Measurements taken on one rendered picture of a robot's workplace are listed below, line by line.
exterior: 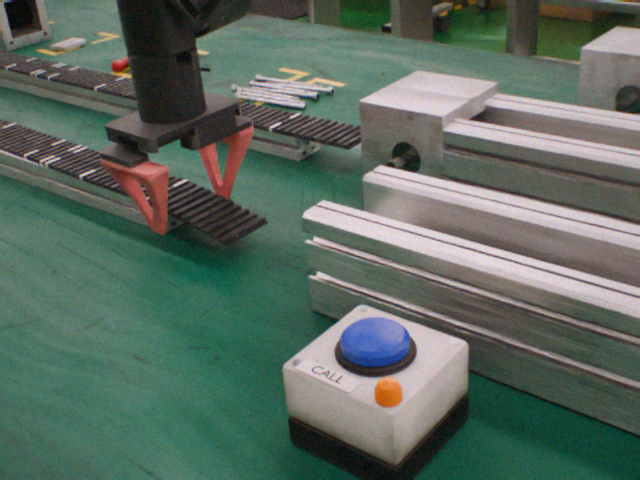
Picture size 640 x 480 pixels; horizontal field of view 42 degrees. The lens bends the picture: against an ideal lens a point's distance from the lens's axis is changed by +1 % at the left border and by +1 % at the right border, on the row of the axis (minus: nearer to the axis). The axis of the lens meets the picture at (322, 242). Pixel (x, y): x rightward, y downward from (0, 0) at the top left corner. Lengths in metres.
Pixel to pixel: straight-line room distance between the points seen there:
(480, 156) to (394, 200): 0.13
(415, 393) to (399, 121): 0.35
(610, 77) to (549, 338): 0.44
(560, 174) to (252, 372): 0.30
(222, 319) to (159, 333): 0.05
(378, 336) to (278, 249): 0.27
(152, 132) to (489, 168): 0.28
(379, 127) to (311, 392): 0.35
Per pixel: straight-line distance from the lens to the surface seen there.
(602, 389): 0.53
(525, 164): 0.72
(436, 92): 0.79
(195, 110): 0.71
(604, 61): 0.91
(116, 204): 0.84
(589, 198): 0.70
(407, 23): 2.53
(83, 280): 0.74
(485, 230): 0.60
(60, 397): 0.61
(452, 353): 0.49
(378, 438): 0.47
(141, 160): 0.71
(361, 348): 0.47
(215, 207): 0.75
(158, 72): 0.69
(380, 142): 0.78
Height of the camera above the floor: 1.13
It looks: 29 degrees down
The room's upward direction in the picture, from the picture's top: 5 degrees counter-clockwise
